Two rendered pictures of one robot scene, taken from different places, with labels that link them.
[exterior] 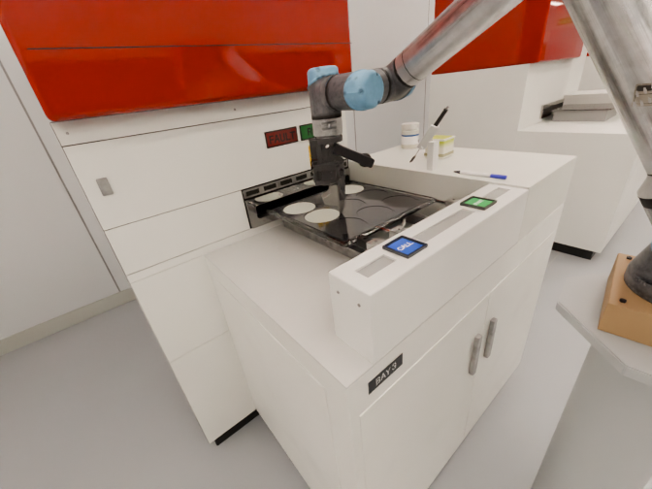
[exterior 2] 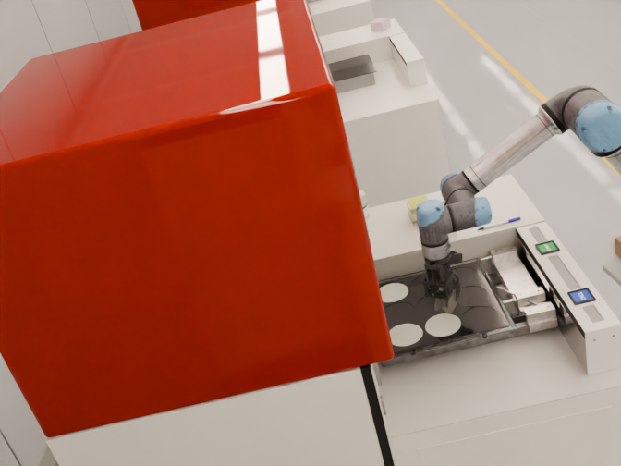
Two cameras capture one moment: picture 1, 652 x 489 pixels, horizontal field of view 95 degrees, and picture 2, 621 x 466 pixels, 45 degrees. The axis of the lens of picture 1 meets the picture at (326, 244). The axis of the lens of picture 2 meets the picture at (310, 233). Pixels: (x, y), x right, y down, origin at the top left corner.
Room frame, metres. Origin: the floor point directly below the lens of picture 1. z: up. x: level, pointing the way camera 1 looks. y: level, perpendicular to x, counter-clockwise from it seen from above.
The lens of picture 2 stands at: (-0.05, 1.50, 2.22)
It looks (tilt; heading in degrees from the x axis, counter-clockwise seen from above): 29 degrees down; 309
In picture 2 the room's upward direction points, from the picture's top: 15 degrees counter-clockwise
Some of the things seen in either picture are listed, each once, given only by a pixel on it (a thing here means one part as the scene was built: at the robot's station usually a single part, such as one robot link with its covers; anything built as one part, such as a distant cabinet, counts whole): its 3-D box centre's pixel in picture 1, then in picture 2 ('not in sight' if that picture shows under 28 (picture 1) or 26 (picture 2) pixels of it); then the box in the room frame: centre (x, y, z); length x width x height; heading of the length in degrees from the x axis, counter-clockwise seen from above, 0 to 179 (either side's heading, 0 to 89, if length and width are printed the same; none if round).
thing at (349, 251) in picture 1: (333, 243); (467, 341); (0.75, -0.02, 0.84); 0.50 x 0.02 x 0.03; 37
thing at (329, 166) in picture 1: (328, 160); (439, 274); (0.81, -0.03, 1.05); 0.09 x 0.08 x 0.12; 94
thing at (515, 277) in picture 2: not in sight; (522, 289); (0.67, -0.25, 0.87); 0.36 x 0.08 x 0.03; 127
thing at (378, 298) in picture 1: (444, 253); (565, 290); (0.54, -0.25, 0.89); 0.55 x 0.09 x 0.14; 127
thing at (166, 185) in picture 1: (249, 171); (359, 327); (0.93, 0.21, 1.02); 0.81 x 0.03 x 0.40; 127
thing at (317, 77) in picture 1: (325, 93); (432, 222); (0.81, -0.04, 1.21); 0.09 x 0.08 x 0.11; 37
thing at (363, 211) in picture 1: (347, 205); (434, 304); (0.87, -0.08, 0.90); 0.34 x 0.34 x 0.01; 37
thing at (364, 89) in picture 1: (359, 90); (467, 211); (0.74, -0.11, 1.21); 0.11 x 0.11 x 0.08; 37
